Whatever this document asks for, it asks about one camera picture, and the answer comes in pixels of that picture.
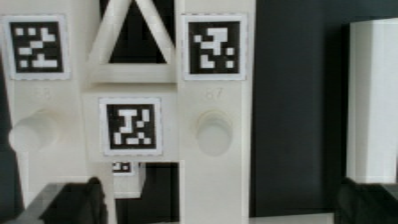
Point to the white chair back frame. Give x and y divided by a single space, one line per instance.
128 89

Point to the white marker base plate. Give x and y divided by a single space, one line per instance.
128 179

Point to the white right fence bar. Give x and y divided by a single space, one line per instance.
372 143

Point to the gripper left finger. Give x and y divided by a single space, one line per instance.
68 204

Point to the white fence bar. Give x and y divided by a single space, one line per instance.
320 218
372 143

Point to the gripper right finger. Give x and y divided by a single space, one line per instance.
367 203

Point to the white front fence bar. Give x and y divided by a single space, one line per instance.
320 218

